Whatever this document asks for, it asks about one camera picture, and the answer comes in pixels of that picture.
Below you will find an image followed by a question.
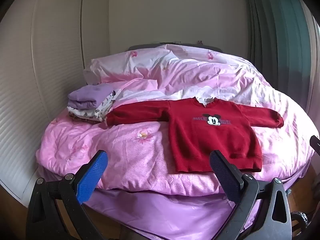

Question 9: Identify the folded white patterned garment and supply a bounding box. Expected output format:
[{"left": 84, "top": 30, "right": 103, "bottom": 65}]
[{"left": 67, "top": 90, "right": 118, "bottom": 122}]

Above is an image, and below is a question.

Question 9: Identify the green curtain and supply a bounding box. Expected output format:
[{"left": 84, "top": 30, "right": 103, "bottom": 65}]
[{"left": 245, "top": 0, "right": 312, "bottom": 109}]

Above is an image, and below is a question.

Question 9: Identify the red Mickey Mouse sweater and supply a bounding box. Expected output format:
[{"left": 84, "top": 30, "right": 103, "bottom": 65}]
[{"left": 106, "top": 98, "right": 284, "bottom": 173}]

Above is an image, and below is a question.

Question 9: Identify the pink pillow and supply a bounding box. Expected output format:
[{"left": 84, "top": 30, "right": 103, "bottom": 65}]
[{"left": 84, "top": 48, "right": 175, "bottom": 85}]

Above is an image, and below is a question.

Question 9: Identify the white louvered wardrobe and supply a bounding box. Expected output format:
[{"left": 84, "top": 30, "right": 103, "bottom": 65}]
[{"left": 1, "top": 0, "right": 110, "bottom": 206}]

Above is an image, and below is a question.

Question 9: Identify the purple bed sheet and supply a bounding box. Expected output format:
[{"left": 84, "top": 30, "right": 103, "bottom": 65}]
[{"left": 37, "top": 164, "right": 311, "bottom": 240}]

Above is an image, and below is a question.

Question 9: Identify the folded purple garment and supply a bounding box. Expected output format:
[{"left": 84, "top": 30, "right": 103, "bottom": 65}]
[{"left": 67, "top": 83, "right": 113, "bottom": 109}]

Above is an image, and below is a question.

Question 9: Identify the dark headboard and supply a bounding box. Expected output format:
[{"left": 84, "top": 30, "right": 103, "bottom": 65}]
[{"left": 127, "top": 40, "right": 224, "bottom": 54}]

